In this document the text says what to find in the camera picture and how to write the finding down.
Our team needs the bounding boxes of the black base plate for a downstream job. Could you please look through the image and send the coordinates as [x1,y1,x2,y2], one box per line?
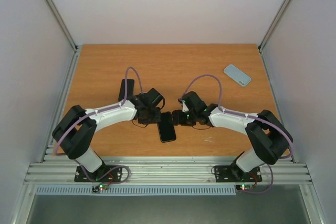
[212,165,262,183]
[74,165,125,183]

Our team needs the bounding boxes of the black phone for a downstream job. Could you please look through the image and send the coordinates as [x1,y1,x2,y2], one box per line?
[157,112,177,143]
[118,79,135,101]

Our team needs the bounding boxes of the grey slotted cable duct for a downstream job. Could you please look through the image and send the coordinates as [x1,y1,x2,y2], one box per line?
[36,185,236,196]

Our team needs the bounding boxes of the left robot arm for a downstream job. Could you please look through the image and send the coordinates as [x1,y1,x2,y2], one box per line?
[52,88,165,182]

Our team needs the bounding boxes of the aluminium front frame rails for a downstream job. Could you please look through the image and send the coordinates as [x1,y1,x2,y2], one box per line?
[24,155,312,185]

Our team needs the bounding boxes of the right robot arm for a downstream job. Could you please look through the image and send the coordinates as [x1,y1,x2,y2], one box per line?
[171,91,293,181]

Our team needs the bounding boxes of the left aluminium corner post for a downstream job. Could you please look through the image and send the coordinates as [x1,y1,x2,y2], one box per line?
[45,0,78,52]

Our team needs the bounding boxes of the light blue phone case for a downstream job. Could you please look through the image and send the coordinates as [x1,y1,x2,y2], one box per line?
[223,64,251,87]

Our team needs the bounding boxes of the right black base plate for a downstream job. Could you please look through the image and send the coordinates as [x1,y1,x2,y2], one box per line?
[212,165,262,183]

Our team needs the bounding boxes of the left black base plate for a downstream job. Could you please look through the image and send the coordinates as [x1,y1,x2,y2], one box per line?
[74,165,125,183]

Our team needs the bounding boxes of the right aluminium corner post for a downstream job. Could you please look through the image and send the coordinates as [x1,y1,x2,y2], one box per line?
[258,0,292,54]

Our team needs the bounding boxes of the aluminium corner post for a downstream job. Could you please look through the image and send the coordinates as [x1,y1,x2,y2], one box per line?
[258,0,292,54]
[45,0,78,52]

